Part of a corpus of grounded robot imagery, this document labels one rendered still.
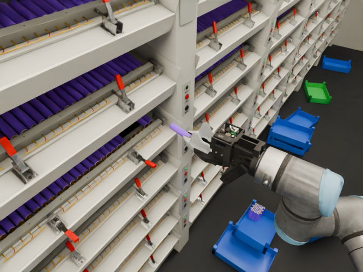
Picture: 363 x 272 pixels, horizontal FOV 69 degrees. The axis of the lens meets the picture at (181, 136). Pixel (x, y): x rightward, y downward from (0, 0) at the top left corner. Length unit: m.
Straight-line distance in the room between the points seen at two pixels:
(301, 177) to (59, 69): 0.50
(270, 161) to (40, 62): 0.47
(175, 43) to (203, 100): 0.36
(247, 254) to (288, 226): 1.03
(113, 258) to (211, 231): 0.81
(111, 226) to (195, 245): 0.86
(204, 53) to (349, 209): 0.61
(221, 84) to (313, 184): 0.67
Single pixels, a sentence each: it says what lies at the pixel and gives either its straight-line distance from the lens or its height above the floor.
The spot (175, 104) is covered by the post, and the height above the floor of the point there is 1.04.
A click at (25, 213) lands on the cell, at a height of 0.98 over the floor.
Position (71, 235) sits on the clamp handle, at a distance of 0.67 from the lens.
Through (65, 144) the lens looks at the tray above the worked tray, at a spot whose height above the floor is 1.13.
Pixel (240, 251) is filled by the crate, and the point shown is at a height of 0.00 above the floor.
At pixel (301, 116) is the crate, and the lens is 2.70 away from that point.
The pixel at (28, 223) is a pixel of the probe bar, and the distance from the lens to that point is 0.71.
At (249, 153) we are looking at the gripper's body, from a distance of 0.61.
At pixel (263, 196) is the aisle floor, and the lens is 1.93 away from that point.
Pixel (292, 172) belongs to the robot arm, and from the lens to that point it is 0.59.
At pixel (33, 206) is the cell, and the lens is 0.73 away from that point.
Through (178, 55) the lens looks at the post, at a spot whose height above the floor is 1.20.
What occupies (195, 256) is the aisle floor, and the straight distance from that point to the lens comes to 1.65.
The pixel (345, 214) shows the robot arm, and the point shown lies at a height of 0.99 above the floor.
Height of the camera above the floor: 1.52
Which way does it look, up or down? 42 degrees down
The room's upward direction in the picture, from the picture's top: straight up
